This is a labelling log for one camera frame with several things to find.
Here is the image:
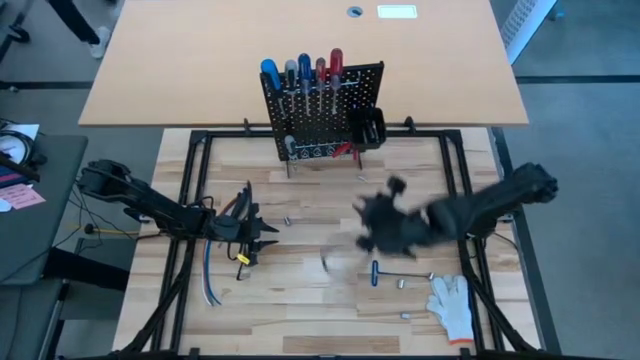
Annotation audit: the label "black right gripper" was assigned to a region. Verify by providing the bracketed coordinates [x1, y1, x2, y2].
[353, 174, 434, 260]

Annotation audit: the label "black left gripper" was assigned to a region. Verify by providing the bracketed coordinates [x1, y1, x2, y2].
[206, 201, 281, 267]

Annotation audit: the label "clear black-framed safety glasses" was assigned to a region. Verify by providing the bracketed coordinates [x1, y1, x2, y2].
[319, 232, 374, 281]

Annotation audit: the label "white work glove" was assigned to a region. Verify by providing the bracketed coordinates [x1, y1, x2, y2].
[425, 273, 476, 346]

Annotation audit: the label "large blue handle screwdriver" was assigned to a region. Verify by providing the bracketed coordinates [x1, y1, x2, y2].
[259, 58, 290, 120]

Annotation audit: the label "small red handle screwdriver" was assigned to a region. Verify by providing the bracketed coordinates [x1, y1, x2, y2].
[314, 56, 328, 115]

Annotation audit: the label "large red transparent screwdriver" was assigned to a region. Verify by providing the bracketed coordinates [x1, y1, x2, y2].
[328, 47, 345, 116]

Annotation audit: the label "slim blue handle screwdriver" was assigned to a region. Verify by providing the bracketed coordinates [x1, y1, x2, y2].
[297, 52, 314, 117]

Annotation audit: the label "black plastic pegboard bin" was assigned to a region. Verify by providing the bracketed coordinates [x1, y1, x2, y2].
[347, 106, 387, 153]

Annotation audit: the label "black metal pegboard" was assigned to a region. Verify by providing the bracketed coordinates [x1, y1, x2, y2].
[258, 61, 386, 174]

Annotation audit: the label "black flat panel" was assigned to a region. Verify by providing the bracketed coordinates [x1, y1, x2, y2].
[41, 247, 132, 294]

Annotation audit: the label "large tan desk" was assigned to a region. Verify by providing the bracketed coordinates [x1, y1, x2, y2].
[78, 0, 530, 129]

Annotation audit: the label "white rectangular desk plate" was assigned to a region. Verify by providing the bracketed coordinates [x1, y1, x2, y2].
[376, 4, 418, 20]

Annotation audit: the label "dark grey side desk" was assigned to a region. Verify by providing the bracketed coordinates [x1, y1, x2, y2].
[0, 133, 89, 287]

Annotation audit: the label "pink paper note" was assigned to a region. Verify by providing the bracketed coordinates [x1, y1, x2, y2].
[0, 183, 46, 211]

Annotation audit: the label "grey low surface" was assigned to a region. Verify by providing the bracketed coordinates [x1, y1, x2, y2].
[0, 278, 69, 360]

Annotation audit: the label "white perforated panel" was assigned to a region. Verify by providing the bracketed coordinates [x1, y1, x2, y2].
[499, 0, 559, 65]

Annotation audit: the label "blue flat item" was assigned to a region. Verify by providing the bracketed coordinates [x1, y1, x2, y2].
[0, 164, 40, 190]

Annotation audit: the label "white paper sheet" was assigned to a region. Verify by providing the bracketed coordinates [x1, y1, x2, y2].
[0, 123, 40, 166]

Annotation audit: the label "person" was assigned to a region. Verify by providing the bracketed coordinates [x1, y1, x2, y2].
[47, 0, 112, 60]

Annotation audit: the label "blue T-handle hex key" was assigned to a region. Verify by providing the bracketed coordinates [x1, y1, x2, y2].
[370, 259, 432, 288]

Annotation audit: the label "white wire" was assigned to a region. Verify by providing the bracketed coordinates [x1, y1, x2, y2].
[199, 240, 214, 308]

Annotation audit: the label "black coiled cable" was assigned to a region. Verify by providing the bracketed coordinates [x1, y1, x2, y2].
[0, 130, 49, 169]

